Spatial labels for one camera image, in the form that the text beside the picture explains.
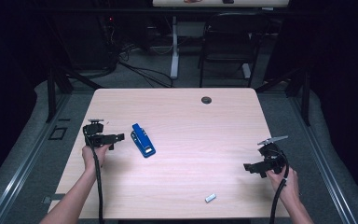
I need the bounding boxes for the aluminium floor rail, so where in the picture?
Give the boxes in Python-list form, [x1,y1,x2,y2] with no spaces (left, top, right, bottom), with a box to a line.
[0,92,73,224]
[287,92,358,224]

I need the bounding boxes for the black metal stand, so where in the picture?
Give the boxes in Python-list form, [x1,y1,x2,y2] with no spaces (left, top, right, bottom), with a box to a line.
[254,66,312,128]
[45,65,104,123]

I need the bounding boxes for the person's left hand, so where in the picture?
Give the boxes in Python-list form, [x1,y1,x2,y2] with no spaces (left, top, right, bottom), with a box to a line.
[81,144,112,175]

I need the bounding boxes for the grey tape strip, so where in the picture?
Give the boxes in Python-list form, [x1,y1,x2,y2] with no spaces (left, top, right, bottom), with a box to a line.
[41,192,67,205]

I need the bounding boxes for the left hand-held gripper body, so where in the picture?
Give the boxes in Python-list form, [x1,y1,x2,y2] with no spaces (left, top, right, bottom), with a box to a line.
[83,119,117,149]

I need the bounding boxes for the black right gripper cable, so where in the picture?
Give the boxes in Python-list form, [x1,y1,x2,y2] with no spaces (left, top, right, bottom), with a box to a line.
[268,149,291,224]

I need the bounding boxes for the black folding chair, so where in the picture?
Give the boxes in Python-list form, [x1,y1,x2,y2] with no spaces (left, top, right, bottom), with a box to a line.
[197,11,270,89]

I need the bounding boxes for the blue stapler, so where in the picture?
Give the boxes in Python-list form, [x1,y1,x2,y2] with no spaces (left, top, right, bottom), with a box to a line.
[130,122,157,159]

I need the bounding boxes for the person's right hand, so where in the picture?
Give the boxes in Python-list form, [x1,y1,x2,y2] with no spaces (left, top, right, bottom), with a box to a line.
[265,166,301,203]

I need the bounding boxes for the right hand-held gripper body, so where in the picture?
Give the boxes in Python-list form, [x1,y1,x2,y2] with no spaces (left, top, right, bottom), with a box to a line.
[257,135,289,175]

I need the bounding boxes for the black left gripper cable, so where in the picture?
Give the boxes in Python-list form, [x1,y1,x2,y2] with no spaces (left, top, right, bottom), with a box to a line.
[83,126,105,224]

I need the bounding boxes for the white background desk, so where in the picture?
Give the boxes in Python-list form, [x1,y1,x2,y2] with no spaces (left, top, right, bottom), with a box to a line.
[151,0,291,80]

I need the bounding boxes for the black floor socket frame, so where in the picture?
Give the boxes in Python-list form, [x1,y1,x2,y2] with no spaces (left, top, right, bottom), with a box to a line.
[48,124,69,141]

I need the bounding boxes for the black floor cables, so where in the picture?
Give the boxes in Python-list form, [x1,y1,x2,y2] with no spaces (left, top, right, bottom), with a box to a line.
[117,43,174,90]

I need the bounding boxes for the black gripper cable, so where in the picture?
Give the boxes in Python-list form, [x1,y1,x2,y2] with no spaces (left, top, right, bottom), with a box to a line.
[83,126,105,224]
[268,149,291,224]

